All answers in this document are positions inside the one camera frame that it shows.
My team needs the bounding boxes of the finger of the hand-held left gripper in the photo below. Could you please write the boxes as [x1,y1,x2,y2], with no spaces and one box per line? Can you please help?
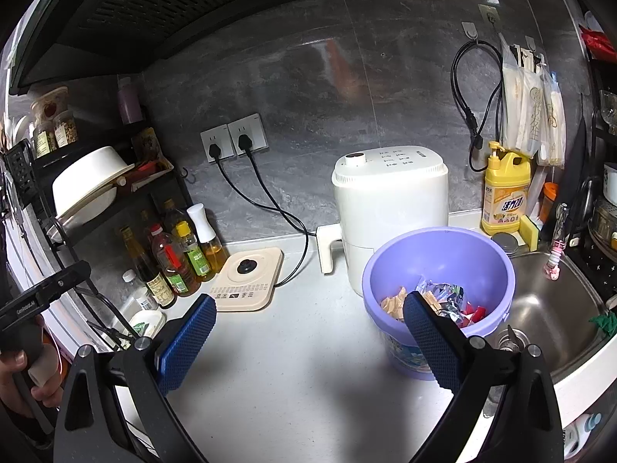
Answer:
[42,260,92,302]

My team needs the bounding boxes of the sink drain strainer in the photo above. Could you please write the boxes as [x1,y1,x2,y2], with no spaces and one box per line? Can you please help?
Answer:
[496,325,524,352]

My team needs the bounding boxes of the clear lidded container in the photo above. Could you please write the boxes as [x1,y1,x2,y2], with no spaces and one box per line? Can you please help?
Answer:
[30,87,69,121]

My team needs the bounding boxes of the pink bottle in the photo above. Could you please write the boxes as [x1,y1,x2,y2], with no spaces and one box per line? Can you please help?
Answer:
[117,76,144,125]

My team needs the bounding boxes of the dark sauce bottle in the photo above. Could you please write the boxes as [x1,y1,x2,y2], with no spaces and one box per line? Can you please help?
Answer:
[120,226,178,310]

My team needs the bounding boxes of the small white bottle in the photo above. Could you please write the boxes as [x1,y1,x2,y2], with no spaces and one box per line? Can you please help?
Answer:
[121,269,159,312]

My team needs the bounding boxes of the white-top oil sprayer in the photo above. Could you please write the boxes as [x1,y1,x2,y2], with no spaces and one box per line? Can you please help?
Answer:
[186,203,229,273]

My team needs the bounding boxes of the cream induction cooker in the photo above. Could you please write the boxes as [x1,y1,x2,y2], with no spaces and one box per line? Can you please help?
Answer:
[209,247,284,312]

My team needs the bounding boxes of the black dish rack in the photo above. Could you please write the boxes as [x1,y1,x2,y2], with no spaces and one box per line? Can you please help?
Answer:
[576,5,617,300]

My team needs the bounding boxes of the yellow sponge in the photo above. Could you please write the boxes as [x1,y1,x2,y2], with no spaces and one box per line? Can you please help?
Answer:
[519,215,543,241]

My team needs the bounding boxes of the black hanging power cable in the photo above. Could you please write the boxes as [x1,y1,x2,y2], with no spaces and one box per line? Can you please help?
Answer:
[452,40,504,172]

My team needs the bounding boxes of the white blue plastic bottle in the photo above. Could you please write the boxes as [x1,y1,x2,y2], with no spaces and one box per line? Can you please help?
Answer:
[561,412,603,461]

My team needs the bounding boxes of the black kitchen shelf rack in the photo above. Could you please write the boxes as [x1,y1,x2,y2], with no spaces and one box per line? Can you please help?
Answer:
[2,120,194,348]

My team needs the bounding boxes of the silver foil wrapper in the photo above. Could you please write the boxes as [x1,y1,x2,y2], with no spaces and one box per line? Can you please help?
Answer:
[415,277,466,319]

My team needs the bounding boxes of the black plug with cable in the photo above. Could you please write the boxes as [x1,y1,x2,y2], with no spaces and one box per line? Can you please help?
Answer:
[210,142,319,239]
[236,134,312,287]

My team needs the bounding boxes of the pink brush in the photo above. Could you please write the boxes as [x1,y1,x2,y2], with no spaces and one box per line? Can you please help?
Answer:
[545,203,570,281]

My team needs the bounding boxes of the round dark sink lid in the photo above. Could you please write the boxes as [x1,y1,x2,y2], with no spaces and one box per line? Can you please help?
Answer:
[492,232,520,255]

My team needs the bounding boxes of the white air fryer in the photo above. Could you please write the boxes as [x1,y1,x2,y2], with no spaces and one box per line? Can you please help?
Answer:
[317,145,450,297]

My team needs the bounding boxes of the brown printed packet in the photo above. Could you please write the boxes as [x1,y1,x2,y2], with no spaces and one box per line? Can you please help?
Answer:
[131,128,162,164]

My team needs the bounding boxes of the red wrapper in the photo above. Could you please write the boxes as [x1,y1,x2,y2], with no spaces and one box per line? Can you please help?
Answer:
[458,301,487,329]

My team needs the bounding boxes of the green white packet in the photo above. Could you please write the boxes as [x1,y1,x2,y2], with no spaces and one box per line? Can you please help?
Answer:
[129,309,167,341]

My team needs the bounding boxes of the white bowl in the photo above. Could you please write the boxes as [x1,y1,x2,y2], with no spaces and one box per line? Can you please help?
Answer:
[51,146,136,218]

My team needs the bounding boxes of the red-label oil bottle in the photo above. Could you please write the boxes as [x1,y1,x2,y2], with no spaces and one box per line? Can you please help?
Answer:
[149,223,201,298]

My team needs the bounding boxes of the clear bag of chopsticks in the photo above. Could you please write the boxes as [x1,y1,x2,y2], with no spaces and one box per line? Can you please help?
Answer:
[500,34,543,155]
[533,60,567,169]

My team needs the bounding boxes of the grey wall socket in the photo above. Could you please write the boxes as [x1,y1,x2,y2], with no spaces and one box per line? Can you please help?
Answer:
[228,114,269,155]
[201,124,237,164]

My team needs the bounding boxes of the white plate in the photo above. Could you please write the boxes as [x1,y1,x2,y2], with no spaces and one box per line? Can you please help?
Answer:
[58,186,119,230]

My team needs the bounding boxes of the yellow detergent bottle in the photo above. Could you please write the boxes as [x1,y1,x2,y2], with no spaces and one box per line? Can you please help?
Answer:
[481,141,532,237]

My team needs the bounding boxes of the steel sink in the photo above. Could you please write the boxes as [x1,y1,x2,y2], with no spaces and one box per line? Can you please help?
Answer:
[487,248,610,384]

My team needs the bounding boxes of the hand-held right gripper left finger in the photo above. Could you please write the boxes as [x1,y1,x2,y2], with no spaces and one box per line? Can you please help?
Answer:
[53,293,217,463]

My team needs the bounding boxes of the purple plastic bucket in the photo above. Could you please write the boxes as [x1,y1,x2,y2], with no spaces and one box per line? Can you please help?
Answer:
[361,226,516,381]

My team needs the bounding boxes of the red plastic bag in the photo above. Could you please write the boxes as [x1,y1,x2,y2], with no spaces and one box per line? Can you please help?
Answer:
[578,12,617,61]

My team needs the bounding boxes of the tan paper scraps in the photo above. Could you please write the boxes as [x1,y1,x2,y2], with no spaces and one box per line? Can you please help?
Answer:
[380,287,410,321]

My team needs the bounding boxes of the black slotted tool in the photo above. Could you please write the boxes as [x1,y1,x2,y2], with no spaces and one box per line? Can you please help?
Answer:
[4,139,39,210]

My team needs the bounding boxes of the green scrubber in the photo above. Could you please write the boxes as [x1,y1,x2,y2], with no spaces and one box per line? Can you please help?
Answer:
[589,311,617,336]

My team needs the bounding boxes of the steel pot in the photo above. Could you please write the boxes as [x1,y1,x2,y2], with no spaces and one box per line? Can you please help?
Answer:
[590,198,617,252]

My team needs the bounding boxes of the red white packet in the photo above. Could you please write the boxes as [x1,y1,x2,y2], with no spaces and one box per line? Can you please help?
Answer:
[130,161,174,191]

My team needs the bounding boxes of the green-label oil bottle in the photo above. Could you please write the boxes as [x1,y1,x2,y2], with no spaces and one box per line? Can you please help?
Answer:
[174,221,216,283]

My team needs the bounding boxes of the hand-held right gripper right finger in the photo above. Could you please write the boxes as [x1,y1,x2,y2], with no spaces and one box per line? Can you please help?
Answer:
[402,292,565,463]

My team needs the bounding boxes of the orange cup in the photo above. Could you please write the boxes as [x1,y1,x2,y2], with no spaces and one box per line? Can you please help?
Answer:
[540,182,559,223]

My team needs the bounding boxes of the black range hood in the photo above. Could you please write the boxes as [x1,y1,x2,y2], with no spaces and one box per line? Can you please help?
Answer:
[7,0,386,96]

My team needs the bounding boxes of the person's left hand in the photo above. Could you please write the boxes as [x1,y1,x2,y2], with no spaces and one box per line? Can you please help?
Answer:
[0,347,63,411]

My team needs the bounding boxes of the glass spice jar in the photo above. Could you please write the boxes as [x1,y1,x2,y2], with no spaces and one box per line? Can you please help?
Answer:
[53,111,79,149]
[33,120,57,159]

